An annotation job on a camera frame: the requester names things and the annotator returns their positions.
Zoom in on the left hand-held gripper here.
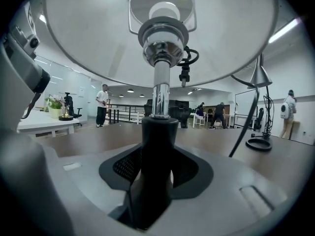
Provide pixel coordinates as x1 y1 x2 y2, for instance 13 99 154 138
1 1 51 95

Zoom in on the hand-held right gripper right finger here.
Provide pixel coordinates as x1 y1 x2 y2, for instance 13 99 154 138
137 147 287 236

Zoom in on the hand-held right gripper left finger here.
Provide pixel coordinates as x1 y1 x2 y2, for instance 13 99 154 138
53 144 142 236

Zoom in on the white table lamp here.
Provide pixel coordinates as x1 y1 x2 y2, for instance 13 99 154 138
43 0 277 231

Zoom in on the brown table with white legs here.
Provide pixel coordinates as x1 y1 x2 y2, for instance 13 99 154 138
33 121 312 198

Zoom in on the white table with plants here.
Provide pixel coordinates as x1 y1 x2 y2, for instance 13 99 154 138
16 109 81 138

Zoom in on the grey cone shade black lamp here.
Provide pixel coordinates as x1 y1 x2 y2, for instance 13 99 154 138
245 53 274 153

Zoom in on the black metal railing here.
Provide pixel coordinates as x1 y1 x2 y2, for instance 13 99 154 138
105 103 153 125

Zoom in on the whiteboard on stand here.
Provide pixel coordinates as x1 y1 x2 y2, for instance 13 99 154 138
234 88 259 129

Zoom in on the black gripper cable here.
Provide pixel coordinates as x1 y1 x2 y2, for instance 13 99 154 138
22 91 41 119

